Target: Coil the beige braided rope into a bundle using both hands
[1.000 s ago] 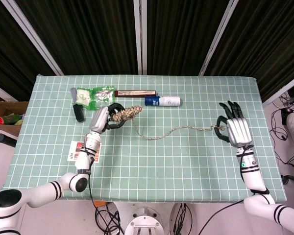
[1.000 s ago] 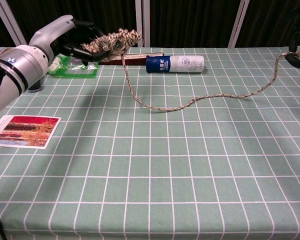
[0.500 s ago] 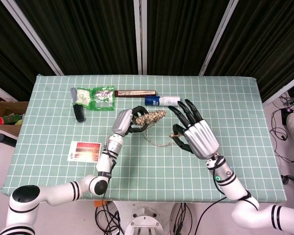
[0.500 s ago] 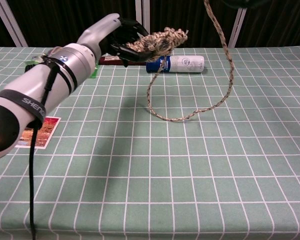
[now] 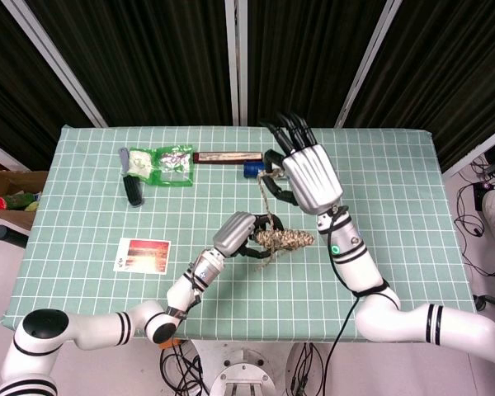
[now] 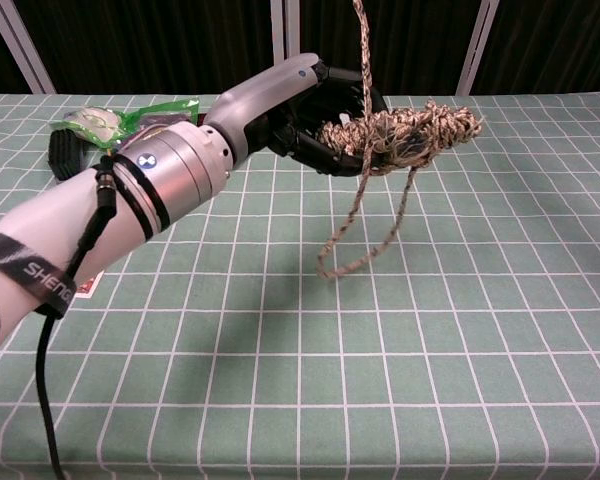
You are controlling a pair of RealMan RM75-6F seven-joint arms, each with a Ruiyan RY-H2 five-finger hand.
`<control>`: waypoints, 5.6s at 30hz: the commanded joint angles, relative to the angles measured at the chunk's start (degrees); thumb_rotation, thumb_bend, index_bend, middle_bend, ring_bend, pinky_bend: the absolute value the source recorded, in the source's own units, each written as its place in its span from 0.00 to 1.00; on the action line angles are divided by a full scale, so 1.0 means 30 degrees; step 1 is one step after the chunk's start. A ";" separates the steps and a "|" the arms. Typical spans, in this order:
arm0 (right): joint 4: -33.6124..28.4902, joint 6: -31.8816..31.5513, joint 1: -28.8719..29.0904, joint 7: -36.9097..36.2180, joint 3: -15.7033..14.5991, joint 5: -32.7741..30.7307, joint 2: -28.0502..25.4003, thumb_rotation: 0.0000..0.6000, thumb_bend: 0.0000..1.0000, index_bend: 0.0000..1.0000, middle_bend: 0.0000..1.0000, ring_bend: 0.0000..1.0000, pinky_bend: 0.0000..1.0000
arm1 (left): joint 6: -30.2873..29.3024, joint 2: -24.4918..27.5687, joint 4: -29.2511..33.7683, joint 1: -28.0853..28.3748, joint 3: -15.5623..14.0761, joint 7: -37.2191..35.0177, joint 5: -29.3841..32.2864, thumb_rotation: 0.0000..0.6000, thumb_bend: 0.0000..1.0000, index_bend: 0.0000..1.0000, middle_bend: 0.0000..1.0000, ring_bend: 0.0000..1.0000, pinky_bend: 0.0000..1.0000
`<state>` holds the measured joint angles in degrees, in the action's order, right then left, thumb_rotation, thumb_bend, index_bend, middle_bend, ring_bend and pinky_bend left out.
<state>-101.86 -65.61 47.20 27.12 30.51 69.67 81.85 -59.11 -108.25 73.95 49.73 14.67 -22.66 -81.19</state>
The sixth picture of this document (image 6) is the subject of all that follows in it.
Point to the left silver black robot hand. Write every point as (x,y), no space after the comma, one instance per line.
(260,95)

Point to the black pleated curtain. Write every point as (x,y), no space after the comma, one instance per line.
(155,45)

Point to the green packet with white contents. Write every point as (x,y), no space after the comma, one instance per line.
(95,125)

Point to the red landscape postcard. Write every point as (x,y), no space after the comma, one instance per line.
(87,287)

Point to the green checked tablecloth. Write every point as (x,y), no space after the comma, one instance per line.
(380,350)

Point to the white metal frame post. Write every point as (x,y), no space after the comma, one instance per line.
(475,50)
(25,50)
(278,30)

